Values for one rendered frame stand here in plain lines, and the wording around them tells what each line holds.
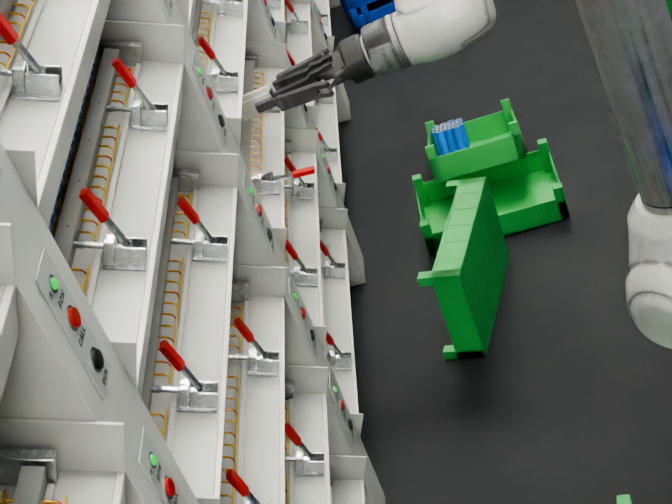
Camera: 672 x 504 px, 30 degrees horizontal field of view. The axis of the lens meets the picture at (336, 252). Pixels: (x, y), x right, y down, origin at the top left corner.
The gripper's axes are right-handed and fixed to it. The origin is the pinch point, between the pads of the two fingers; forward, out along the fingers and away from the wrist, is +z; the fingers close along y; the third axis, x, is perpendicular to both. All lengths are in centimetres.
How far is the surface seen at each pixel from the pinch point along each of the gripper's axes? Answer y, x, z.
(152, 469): 109, -24, -8
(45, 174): 99, -47, -11
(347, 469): 43, 44, 5
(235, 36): -2.3, -11.1, -1.8
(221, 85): 16.5, -12.4, -1.4
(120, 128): 60, -32, -2
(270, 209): 20.9, 7.8, 0.6
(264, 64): -26.9, 6.0, 2.7
